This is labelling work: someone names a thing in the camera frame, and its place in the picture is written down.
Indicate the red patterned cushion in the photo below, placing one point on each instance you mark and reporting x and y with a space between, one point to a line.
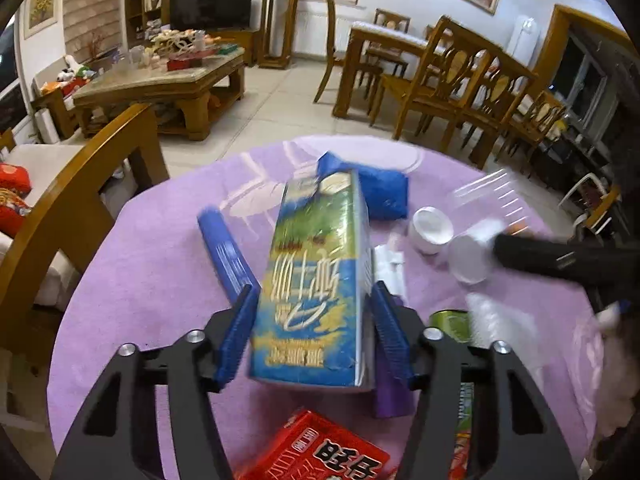
12 177
12 212

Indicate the white plastic chair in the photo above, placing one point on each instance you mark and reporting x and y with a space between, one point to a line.
582 185

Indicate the large balcony window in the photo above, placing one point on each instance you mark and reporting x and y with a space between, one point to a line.
10 95

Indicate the clear ribbed plastic container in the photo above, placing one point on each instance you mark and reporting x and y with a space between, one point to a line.
490 195

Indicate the stuffed toys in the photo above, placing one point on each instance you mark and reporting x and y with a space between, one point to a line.
72 70

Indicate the red printed carton box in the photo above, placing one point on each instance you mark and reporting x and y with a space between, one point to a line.
310 452

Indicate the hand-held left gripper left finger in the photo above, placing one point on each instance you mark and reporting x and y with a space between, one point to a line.
235 340

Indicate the small wooden side table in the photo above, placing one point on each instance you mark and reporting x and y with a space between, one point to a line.
52 110

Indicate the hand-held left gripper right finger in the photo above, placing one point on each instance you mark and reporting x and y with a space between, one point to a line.
390 340

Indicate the purple tablecloth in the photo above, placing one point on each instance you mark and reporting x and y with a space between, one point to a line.
165 240

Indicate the wooden television cabinet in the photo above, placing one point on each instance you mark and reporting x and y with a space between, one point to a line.
240 42

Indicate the white standing air conditioner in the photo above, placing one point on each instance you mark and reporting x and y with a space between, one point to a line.
524 40

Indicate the blue stick packet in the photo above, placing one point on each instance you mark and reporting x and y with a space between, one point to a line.
225 255

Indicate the curved back wooden chair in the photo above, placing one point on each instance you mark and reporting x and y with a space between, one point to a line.
330 25

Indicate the black side desk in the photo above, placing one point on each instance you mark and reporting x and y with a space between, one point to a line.
575 160

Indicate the white plastic bottle cap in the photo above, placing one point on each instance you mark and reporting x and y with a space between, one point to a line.
467 260
430 230

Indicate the wooden door frame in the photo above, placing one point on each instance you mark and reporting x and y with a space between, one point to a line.
560 25

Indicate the flat red gift box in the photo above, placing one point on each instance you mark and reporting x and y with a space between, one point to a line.
187 63

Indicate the blue green milk carton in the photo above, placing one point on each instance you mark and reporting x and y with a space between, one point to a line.
310 285

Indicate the wooden coffee table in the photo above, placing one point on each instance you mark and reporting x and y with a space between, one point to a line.
150 82

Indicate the purple tube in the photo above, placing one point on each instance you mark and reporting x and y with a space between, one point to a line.
390 402

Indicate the black flat television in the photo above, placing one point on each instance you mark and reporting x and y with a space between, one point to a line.
210 2

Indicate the framed sunflower picture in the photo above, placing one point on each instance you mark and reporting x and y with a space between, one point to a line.
40 7

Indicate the wooden dining table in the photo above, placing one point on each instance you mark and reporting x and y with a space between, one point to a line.
395 40

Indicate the group of coffee table ornaments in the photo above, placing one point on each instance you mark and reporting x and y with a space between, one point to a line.
175 42

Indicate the colourful snack packet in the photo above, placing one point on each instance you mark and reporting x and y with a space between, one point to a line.
464 410

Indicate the green tin can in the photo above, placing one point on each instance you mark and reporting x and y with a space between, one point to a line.
450 325

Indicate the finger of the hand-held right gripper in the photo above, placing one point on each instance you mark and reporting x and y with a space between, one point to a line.
530 255

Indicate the wooden dining chair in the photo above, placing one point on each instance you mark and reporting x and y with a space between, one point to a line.
487 105
542 120
415 87
392 17

